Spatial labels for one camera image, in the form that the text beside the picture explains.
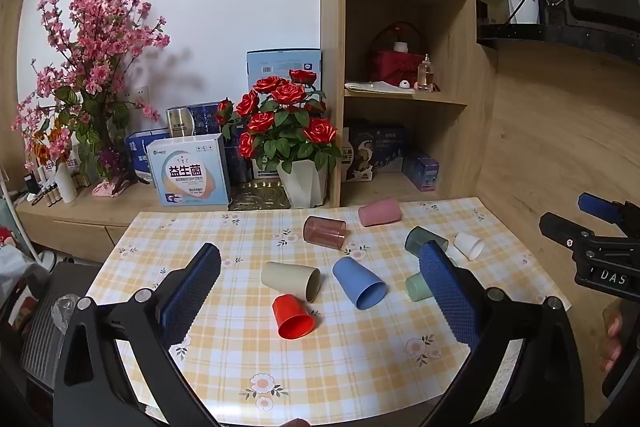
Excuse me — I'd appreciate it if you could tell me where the folded white cloth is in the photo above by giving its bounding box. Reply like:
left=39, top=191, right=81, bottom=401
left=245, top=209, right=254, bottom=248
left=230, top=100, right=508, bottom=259
left=344, top=80, right=417, bottom=96

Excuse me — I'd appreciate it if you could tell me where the pink cloth item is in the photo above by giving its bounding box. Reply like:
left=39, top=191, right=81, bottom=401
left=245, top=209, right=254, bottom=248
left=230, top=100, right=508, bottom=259
left=91, top=177, right=133, bottom=199

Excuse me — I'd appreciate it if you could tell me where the white plastic cup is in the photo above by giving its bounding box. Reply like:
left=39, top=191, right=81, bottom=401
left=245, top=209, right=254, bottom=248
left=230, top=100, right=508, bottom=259
left=446, top=232, right=486, bottom=262

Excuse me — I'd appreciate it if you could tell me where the large light blue box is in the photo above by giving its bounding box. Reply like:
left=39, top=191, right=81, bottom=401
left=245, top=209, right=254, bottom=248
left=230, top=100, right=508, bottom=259
left=246, top=48, right=322, bottom=100

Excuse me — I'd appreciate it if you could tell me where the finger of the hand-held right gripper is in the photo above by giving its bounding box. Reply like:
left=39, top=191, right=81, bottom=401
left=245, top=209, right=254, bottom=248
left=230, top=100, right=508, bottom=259
left=577, top=192, right=640, bottom=234
left=538, top=212, right=601, bottom=254

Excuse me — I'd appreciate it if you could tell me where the clear plastic wrap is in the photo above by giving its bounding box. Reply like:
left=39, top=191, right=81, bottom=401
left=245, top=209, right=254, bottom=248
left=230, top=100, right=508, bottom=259
left=49, top=293, right=82, bottom=334

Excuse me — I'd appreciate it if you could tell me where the dark blue patterned box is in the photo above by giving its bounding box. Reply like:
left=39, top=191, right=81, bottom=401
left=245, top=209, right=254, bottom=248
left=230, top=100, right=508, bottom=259
left=192, top=101, right=253, bottom=185

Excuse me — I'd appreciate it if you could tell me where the blue and white box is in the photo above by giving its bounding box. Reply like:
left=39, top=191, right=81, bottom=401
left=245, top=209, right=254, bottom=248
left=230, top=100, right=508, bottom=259
left=124, top=128, right=172, bottom=180

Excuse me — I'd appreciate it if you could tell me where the clear dark green cup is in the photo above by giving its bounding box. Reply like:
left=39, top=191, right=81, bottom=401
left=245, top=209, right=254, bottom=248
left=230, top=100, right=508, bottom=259
left=404, top=226, right=450, bottom=258

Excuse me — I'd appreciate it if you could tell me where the white bottle vase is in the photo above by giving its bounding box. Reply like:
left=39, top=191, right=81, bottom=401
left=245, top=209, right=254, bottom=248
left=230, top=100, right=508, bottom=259
left=54, top=161, right=79, bottom=204

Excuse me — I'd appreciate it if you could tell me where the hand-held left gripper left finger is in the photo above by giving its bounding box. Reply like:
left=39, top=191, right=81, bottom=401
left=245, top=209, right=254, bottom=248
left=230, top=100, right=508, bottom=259
left=52, top=243, right=222, bottom=427

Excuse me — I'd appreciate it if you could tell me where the gold plastic tray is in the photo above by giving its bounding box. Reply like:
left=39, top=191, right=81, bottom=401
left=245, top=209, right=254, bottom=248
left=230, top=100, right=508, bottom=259
left=229, top=179, right=292, bottom=211

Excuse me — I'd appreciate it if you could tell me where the blue plastic cup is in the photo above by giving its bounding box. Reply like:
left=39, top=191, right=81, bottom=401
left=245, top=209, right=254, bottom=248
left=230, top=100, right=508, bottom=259
left=332, top=256, right=387, bottom=311

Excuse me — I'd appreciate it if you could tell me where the clear brown plastic cup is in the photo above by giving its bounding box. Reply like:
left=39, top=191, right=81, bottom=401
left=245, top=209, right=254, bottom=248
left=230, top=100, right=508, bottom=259
left=303, top=215, right=347, bottom=251

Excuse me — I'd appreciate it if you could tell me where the glass perfume bottle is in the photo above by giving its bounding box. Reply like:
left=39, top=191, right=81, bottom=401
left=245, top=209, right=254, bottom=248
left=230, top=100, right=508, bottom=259
left=417, top=54, right=434, bottom=91

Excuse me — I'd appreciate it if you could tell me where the yellow plaid floral tablecloth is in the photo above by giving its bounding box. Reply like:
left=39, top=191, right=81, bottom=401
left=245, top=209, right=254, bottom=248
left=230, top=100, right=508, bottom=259
left=84, top=197, right=572, bottom=427

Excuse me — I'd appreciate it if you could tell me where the pink blossom flower arrangement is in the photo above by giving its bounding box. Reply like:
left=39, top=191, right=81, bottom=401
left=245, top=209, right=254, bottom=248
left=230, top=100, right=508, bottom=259
left=11, top=0, right=172, bottom=190

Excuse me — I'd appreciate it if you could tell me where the purple box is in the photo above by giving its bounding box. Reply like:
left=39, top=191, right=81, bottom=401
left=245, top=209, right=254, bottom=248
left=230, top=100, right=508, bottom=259
left=401, top=151, right=442, bottom=192

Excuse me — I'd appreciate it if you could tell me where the white and blue carton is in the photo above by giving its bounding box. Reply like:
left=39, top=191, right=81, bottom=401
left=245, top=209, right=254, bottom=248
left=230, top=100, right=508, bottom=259
left=146, top=133, right=232, bottom=208

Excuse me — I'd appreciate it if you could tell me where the beige plastic cup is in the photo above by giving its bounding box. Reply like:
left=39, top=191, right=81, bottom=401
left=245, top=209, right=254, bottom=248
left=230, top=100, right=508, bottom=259
left=260, top=261, right=322, bottom=304

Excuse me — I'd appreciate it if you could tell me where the wooden shelf unit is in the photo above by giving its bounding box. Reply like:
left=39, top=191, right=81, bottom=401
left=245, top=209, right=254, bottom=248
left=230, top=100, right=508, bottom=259
left=320, top=0, right=501, bottom=208

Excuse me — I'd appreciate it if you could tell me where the silver metal tin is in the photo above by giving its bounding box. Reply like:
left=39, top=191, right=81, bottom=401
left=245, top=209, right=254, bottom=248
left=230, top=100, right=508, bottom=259
left=166, top=106, right=197, bottom=138

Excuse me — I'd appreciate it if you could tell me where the black ribbed case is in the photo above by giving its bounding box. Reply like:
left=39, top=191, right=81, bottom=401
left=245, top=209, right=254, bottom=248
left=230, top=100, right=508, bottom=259
left=19, top=260, right=104, bottom=390

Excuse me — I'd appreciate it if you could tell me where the light green plastic cup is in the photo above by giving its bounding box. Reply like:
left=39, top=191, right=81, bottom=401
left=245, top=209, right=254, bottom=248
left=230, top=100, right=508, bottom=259
left=404, top=257, right=458, bottom=303

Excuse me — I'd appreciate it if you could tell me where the red plastic cup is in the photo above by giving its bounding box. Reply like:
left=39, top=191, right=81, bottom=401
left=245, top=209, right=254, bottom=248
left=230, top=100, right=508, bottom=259
left=271, top=294, right=317, bottom=340

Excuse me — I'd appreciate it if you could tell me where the low wooden cabinet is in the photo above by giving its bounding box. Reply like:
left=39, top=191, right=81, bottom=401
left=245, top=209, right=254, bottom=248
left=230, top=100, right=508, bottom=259
left=14, top=179, right=161, bottom=264

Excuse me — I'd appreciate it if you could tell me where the red basket with handle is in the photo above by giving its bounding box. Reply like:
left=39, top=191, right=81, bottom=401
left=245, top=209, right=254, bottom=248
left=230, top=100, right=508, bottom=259
left=366, top=22, right=427, bottom=84

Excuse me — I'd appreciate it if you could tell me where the red rose plant white pot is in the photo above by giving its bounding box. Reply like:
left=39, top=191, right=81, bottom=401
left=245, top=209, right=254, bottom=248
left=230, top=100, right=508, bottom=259
left=215, top=69, right=338, bottom=209

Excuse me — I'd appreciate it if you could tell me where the pink plastic cup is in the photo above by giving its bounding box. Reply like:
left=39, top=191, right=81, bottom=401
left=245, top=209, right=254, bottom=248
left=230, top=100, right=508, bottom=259
left=358, top=200, right=403, bottom=228

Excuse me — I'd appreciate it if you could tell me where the row of small bottles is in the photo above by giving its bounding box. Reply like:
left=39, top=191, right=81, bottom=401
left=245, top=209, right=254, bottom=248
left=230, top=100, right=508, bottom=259
left=29, top=164, right=63, bottom=208

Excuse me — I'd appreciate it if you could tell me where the person's right hand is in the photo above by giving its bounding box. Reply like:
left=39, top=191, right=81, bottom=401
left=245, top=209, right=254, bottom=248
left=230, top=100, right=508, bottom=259
left=601, top=304, right=624, bottom=375

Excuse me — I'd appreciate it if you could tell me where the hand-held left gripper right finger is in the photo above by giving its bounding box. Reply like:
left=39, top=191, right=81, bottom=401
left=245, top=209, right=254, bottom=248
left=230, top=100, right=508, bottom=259
left=419, top=240, right=587, bottom=427

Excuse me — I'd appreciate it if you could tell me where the dark blue moon box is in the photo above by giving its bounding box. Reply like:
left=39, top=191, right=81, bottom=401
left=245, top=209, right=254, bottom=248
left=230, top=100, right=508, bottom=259
left=341, top=121, right=412, bottom=184

